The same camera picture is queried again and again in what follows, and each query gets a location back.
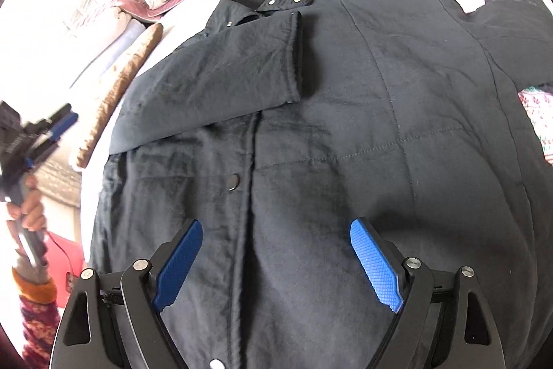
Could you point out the pink striped quilt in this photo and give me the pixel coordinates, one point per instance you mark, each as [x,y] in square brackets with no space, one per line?
[164,8]

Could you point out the person's left forearm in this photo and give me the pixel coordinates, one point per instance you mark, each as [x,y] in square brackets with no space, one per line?
[36,308]

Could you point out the black quilted coat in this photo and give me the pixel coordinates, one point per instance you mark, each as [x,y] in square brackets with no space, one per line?
[345,114]

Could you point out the beige textured cloth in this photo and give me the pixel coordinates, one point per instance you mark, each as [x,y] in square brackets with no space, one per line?
[56,183]

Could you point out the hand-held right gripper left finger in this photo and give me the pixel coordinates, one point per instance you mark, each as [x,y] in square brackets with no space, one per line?
[177,265]

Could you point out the patterned knit blanket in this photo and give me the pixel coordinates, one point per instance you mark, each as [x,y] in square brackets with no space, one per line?
[540,114]

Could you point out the brown folded cloth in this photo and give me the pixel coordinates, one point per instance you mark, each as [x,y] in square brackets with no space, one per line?
[125,70]

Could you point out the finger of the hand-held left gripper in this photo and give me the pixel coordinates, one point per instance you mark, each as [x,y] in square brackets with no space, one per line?
[58,112]
[65,126]

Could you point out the person's left hand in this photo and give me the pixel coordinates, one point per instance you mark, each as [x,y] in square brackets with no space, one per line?
[30,209]

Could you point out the red plastic chair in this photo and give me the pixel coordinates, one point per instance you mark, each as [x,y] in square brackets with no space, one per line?
[60,261]

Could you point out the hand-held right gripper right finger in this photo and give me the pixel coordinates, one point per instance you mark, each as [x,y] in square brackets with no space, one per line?
[376,265]

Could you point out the lavender folded cloth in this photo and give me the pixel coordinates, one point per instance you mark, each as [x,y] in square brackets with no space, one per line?
[125,47]

